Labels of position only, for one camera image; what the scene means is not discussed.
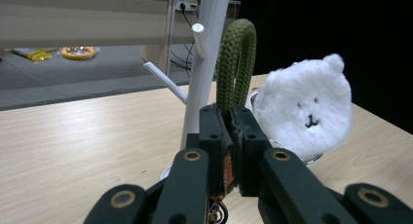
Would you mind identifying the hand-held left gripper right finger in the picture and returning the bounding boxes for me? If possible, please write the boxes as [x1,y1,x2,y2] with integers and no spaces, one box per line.
[230,104,273,198]

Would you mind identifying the yellow packet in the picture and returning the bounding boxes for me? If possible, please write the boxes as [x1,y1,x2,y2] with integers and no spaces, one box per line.
[9,48,54,63]

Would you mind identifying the white power strip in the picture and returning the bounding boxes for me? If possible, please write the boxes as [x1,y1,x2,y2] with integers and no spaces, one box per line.
[175,0,200,12]

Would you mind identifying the beige wooden desk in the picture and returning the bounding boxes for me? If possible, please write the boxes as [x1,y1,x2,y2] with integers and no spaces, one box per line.
[0,0,242,76]

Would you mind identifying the black hanging cables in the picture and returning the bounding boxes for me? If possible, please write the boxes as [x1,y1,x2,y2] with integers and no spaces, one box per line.
[169,3,203,78]

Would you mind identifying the yellow tape roll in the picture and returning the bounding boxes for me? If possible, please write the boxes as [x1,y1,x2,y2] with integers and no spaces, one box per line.
[60,45,98,61]

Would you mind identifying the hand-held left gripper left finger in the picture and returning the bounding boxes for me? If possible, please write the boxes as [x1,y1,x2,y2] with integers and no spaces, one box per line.
[186,103,234,200]

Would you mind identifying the white plush bear pouch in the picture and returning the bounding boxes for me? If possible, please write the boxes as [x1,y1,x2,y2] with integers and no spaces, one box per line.
[250,53,355,163]

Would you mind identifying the white branch hanger stand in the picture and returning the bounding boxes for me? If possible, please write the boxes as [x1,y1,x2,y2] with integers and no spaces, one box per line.
[143,0,233,181]

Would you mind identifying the green rope keychain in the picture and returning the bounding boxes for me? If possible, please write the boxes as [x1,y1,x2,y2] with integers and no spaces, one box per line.
[208,18,258,224]

